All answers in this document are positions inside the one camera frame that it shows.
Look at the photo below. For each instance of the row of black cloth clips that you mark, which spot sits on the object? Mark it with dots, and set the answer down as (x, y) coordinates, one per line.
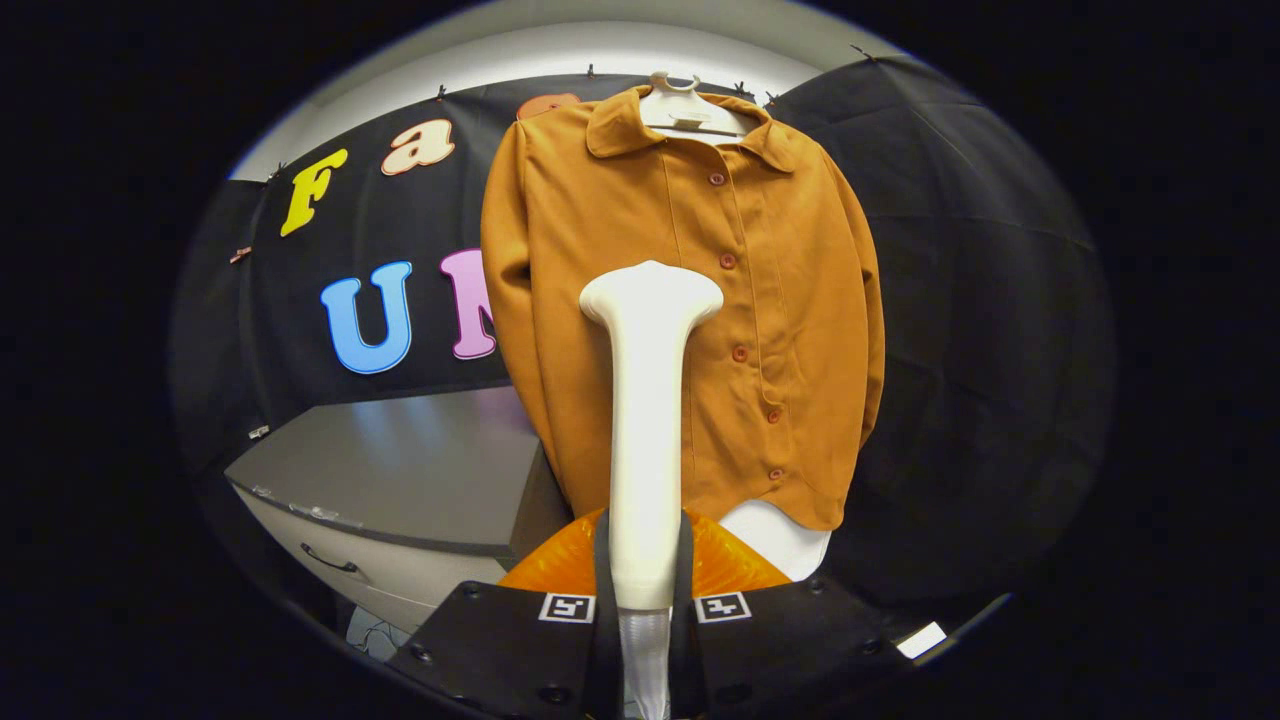
(590, 71)

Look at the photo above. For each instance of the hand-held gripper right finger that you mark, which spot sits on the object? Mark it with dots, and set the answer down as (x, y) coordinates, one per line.
(684, 660)

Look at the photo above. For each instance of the white clothes hanger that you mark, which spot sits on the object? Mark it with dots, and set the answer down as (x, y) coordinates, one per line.
(690, 110)

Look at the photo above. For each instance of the grey drawer cabinet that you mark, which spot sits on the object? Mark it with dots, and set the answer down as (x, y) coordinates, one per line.
(400, 460)

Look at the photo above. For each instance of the orange button shirt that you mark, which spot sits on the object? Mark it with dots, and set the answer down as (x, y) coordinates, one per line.
(600, 200)

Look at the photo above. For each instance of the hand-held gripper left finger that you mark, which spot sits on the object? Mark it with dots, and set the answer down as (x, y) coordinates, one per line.
(604, 660)

